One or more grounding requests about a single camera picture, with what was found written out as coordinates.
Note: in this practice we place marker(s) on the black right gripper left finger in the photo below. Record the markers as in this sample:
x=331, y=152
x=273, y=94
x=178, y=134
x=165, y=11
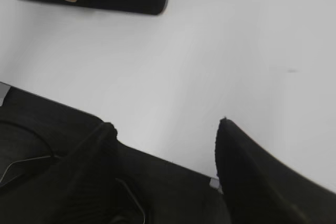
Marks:
x=85, y=186

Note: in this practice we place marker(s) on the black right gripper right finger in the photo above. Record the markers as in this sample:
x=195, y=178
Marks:
x=257, y=188

